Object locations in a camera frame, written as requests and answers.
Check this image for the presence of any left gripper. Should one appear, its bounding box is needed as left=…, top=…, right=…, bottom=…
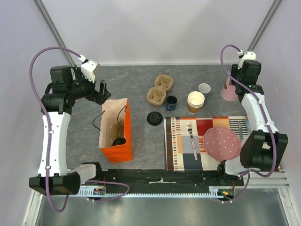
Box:
left=68, top=67, right=111, bottom=105

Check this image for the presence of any orange paper bag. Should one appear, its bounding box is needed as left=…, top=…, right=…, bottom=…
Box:
left=99, top=98, right=133, bottom=163

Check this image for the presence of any black plastic coffee lid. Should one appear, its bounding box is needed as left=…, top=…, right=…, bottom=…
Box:
left=112, top=137, right=126, bottom=146

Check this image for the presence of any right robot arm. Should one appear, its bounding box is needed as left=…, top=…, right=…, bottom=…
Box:
left=215, top=59, right=288, bottom=186

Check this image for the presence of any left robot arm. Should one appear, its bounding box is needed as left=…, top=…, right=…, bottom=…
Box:
left=29, top=63, right=111, bottom=195

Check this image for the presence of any pink straw holder cup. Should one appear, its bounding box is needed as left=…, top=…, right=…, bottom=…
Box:
left=221, top=77, right=238, bottom=102

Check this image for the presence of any stack of brown paper cups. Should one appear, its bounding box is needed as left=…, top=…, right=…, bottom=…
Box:
left=187, top=91, right=205, bottom=113

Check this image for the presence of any cardboard cup carrier stack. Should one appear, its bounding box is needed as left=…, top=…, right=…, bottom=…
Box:
left=146, top=74, right=174, bottom=106

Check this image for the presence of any dark blue ceramic mug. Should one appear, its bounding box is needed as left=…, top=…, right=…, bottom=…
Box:
left=165, top=96, right=177, bottom=111

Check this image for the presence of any pink dotted plate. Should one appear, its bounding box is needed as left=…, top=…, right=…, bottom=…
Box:
left=203, top=127, right=241, bottom=162

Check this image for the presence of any patterned colourful placemat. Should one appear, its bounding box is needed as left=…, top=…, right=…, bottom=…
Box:
left=164, top=116, right=251, bottom=171

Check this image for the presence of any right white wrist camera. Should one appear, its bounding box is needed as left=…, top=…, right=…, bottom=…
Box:
left=238, top=50, right=256, bottom=70

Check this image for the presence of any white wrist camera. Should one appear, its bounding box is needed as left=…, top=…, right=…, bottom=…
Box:
left=238, top=50, right=256, bottom=70
left=78, top=55, right=100, bottom=83

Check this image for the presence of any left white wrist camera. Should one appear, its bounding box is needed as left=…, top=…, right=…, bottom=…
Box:
left=78, top=55, right=100, bottom=83

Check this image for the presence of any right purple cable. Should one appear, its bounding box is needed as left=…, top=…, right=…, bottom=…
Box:
left=220, top=44, right=276, bottom=203

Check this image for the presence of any purple cable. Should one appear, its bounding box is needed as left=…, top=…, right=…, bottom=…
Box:
left=220, top=44, right=276, bottom=203
left=29, top=46, right=130, bottom=213

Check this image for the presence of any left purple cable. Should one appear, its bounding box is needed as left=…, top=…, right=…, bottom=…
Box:
left=29, top=46, right=130, bottom=213

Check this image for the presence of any fork with pink handle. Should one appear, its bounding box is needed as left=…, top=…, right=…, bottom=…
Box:
left=187, top=121, right=198, bottom=161

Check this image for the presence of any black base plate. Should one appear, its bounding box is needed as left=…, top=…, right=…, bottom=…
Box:
left=93, top=169, right=244, bottom=193

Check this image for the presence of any grey slotted cable duct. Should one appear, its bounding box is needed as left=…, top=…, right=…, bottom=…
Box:
left=76, top=186, right=234, bottom=198

